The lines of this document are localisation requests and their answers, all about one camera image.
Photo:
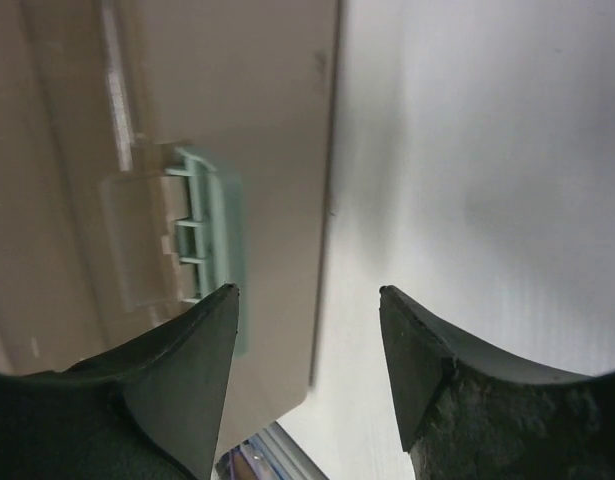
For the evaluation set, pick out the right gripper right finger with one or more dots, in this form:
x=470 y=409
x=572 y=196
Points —
x=466 y=409

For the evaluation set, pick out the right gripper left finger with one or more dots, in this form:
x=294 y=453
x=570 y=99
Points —
x=150 y=408

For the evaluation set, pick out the translucent brown toolbox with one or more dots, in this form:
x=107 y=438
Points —
x=113 y=114

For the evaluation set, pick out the aluminium mounting rail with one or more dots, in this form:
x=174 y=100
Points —
x=270 y=454

